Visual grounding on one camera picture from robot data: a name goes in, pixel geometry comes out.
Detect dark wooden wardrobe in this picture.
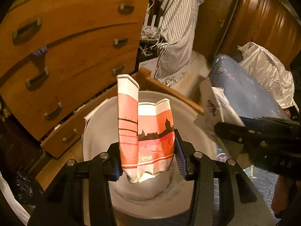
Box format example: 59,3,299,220
218,0,300,70

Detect silver satin cloth cover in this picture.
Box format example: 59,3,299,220
237,42,299,111

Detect dark wooden door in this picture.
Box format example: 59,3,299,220
193,0,238,60

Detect printed paper leaflet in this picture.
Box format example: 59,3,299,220
199,79,245,128

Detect wooden stool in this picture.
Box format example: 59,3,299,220
36,68,204,190

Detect blue star-pattern bedsheet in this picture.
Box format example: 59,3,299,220
208,53,290,217

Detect striped cloth cover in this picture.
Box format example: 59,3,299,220
140,0,204,86

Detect tangled white cables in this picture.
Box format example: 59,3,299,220
138,25,169,57

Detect wooden chest of drawers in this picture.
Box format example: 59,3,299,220
1,0,148,158

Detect white plastic bucket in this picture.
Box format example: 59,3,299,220
83,91,217,219

